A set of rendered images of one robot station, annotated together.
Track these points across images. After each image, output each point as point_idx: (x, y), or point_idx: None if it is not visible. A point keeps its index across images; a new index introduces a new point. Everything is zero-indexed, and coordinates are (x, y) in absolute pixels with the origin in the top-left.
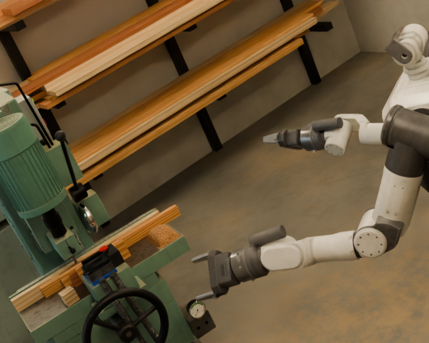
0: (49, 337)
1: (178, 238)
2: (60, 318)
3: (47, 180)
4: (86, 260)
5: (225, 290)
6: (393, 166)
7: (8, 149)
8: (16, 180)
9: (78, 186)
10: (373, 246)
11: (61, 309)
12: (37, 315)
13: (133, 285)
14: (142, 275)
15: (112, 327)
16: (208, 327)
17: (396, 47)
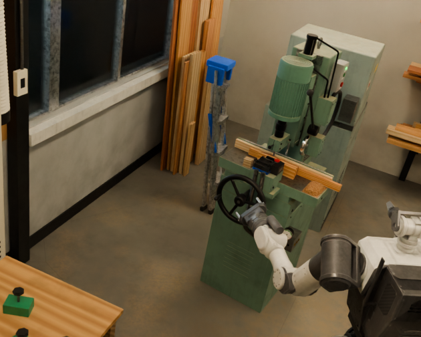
0: (224, 167)
1: (314, 197)
2: (234, 165)
3: (289, 105)
4: (268, 157)
5: (244, 224)
6: (311, 259)
7: (284, 74)
8: (276, 91)
9: (314, 127)
10: (276, 280)
11: (239, 163)
12: (233, 155)
13: (266, 188)
14: (283, 192)
15: (236, 191)
16: (287, 247)
17: (395, 216)
